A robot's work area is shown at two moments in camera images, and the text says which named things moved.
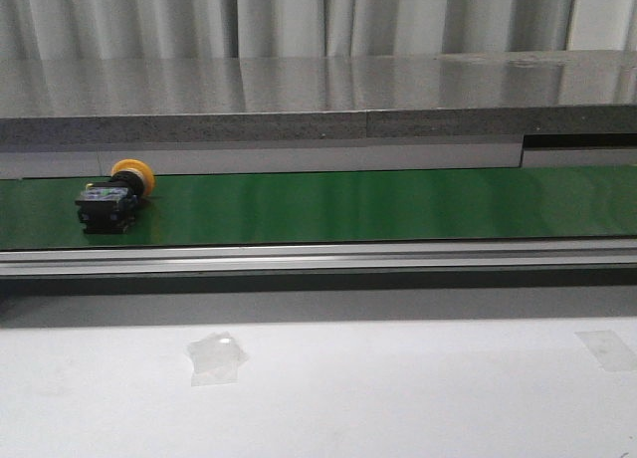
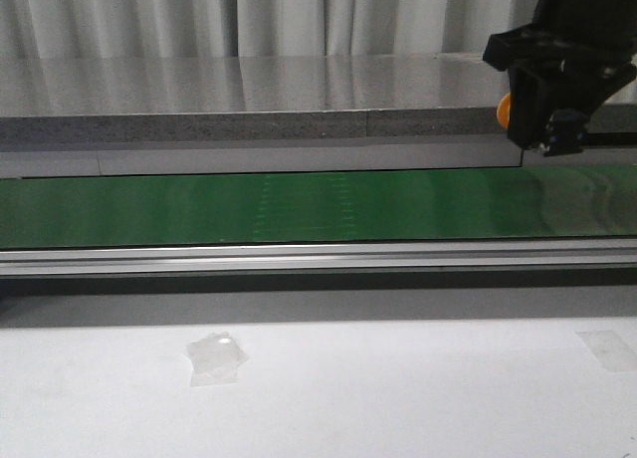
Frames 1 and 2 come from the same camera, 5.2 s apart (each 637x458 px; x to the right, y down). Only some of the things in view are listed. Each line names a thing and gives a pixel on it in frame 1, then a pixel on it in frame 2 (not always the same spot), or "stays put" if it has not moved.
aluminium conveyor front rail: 346,259 stays put
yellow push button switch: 108,207 to 504,111
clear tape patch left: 215,359 stays put
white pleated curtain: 110,19 stays put
